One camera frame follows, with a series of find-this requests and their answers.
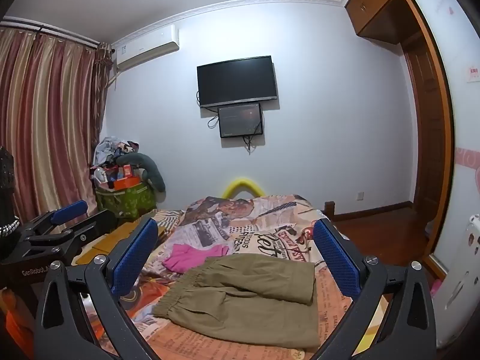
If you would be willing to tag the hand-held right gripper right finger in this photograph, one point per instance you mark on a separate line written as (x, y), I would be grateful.
(333, 258)

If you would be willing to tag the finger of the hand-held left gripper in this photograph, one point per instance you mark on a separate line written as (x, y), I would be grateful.
(88, 230)
(69, 210)

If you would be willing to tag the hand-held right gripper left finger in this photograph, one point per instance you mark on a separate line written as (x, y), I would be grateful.
(135, 255)

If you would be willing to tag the khaki pants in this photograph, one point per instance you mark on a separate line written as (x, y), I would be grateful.
(243, 300)

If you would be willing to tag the yellow wooden board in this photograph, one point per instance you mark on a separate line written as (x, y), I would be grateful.
(112, 238)

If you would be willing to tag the green patterned bag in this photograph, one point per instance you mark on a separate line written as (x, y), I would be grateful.
(125, 202)

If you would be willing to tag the person's orange clothing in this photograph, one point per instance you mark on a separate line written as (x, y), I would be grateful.
(17, 318)

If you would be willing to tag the pink cloth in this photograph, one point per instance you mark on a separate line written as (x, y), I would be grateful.
(187, 257)

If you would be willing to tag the orange box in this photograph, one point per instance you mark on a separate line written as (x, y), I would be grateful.
(125, 183)

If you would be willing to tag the pile of mixed clothes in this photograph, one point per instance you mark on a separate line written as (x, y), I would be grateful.
(112, 150)

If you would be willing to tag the newspaper print bedsheet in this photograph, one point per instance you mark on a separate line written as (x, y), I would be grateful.
(262, 232)

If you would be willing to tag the grey plush toy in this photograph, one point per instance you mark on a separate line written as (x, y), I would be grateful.
(152, 170)

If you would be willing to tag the striped red curtain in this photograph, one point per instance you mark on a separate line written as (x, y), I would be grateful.
(45, 127)

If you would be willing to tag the yellow foam tube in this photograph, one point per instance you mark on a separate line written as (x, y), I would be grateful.
(242, 183)

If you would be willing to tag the white perforated panel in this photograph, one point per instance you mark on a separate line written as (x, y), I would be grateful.
(461, 281)

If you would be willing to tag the curtain rod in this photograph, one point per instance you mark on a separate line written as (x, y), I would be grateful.
(56, 32)

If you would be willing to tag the white air conditioner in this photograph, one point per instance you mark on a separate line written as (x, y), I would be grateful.
(148, 47)

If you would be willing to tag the wooden overhead cabinet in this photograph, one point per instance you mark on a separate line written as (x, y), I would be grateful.
(375, 3)

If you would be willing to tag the brown wooden bed post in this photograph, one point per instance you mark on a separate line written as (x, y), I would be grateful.
(329, 208)

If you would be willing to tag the white wall socket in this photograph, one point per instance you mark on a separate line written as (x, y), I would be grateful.
(359, 195)

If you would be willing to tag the small black wall monitor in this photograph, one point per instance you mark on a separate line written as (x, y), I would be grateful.
(240, 120)

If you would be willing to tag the black wall television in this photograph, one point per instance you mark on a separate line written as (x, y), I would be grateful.
(237, 80)

